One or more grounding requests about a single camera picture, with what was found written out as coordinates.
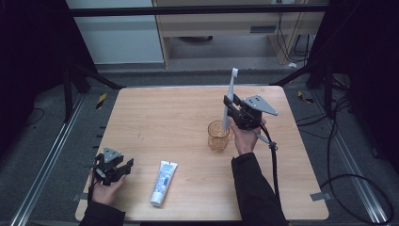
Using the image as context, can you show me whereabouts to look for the yellow black striped tape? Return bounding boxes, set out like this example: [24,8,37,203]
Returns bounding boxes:
[95,92,108,110]
[296,89,315,105]

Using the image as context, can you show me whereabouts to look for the clear amber cup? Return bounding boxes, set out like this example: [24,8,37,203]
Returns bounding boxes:
[206,120,235,153]

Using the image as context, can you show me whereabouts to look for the white electric toothbrush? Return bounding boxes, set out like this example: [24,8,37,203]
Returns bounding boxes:
[221,67,240,132]

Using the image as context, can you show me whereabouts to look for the aluminium floor rail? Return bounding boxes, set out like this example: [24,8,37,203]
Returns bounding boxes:
[8,93,88,226]
[308,89,391,226]

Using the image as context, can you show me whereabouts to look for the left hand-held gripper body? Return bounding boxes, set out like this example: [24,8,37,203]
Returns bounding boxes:
[91,147,127,186]

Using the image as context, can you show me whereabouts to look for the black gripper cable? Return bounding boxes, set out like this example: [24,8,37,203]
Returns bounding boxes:
[256,121,282,205]
[86,163,98,205]

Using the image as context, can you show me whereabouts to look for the person's right hand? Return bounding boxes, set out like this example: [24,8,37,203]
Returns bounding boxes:
[228,116,268,157]

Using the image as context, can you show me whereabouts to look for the light wooden desk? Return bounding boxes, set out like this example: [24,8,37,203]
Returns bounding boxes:
[152,0,329,69]

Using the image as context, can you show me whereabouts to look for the black cables under desk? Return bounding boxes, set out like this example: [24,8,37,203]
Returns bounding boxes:
[275,11,312,64]

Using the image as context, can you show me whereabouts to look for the white cabinet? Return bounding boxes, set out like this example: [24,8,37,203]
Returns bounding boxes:
[65,0,165,66]

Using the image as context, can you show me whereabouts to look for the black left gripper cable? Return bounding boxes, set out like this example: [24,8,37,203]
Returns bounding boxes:
[86,163,98,205]

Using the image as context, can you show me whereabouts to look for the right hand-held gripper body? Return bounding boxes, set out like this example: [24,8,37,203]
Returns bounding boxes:
[228,93,279,132]

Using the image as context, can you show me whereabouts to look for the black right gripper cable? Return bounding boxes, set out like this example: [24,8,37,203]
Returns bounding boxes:
[256,121,282,205]

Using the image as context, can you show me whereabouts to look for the black floor cable loop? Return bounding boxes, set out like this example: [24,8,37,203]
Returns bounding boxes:
[319,96,395,226]

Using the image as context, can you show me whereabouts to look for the thin black floor cable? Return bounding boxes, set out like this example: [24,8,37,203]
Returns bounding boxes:
[25,107,46,127]

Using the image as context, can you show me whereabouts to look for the black metal stand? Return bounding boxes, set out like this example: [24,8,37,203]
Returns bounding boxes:
[61,63,125,124]
[268,58,335,120]

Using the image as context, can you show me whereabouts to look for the white toothpaste tube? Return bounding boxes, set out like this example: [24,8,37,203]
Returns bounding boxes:
[149,160,179,208]

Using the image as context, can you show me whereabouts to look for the black horizontal frame bar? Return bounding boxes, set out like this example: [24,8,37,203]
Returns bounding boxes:
[67,4,329,18]

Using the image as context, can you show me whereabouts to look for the person's left hand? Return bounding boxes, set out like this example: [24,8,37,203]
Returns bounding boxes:
[89,169,127,207]

